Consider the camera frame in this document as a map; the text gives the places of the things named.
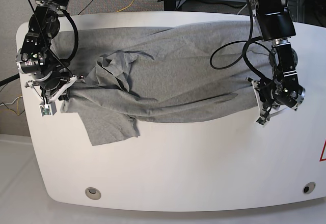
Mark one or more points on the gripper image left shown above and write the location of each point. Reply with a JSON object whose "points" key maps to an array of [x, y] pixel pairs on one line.
{"points": [[52, 84]]}

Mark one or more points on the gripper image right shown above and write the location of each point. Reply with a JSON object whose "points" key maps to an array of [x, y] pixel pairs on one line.
{"points": [[266, 94]]}

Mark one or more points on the grey T-shirt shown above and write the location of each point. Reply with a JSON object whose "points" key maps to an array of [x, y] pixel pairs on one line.
{"points": [[190, 73]]}

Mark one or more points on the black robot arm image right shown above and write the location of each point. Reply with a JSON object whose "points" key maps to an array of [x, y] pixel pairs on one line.
{"points": [[275, 25]]}

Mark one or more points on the black rod at left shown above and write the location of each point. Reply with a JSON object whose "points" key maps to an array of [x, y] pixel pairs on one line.
{"points": [[9, 79]]}

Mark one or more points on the red warning triangle sticker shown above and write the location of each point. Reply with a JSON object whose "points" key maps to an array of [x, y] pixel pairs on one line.
{"points": [[323, 156]]}

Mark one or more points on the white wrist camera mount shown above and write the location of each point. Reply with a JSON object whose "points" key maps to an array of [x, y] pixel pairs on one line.
{"points": [[47, 105], [266, 110]]}

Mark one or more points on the left table cable grommet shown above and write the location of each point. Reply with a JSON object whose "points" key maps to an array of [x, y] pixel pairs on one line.
{"points": [[92, 193]]}

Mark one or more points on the table cable grommet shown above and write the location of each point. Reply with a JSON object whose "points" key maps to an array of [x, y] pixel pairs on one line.
{"points": [[309, 187], [92, 193]]}

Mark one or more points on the right table cable grommet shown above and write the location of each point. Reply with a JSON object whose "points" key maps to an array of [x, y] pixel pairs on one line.
{"points": [[309, 187]]}

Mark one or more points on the black table leg post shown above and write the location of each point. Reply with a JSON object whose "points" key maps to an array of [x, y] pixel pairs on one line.
{"points": [[172, 5]]}

